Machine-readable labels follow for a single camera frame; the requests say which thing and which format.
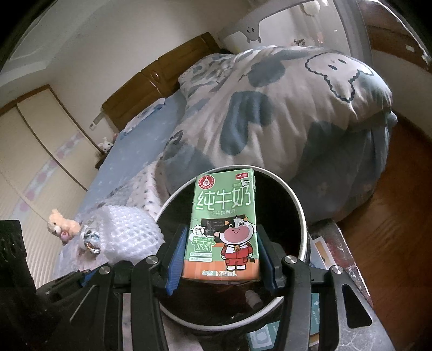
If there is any blue bed sheet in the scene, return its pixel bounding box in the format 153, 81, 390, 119
84, 91, 190, 210

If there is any dark low table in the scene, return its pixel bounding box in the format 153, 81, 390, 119
305, 218, 375, 351

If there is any green milk carton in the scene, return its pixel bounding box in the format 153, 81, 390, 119
181, 168, 262, 281

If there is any white card box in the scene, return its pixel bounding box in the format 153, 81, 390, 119
309, 234, 336, 269

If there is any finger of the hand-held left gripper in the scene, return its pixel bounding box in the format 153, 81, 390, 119
35, 265, 112, 295

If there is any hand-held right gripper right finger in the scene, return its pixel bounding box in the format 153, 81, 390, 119
258, 233, 373, 351

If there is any white trash bin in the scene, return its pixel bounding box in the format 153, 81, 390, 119
153, 164, 309, 329

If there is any teal booklet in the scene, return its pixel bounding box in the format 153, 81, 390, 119
246, 322, 275, 351

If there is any brown wooden headboard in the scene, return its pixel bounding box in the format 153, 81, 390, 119
101, 32, 221, 130

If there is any crumpled silver red wrapper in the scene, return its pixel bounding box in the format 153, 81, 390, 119
79, 224, 102, 255

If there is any cream wardrobe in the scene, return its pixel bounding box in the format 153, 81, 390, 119
0, 84, 112, 287

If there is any blue white patterned duvet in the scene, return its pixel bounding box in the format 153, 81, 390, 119
158, 45, 399, 217

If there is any beige teddy bear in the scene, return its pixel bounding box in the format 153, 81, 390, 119
47, 209, 82, 244

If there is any white foam net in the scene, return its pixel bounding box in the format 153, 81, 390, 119
98, 205, 165, 265

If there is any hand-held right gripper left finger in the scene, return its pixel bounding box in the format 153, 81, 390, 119
67, 225, 189, 351

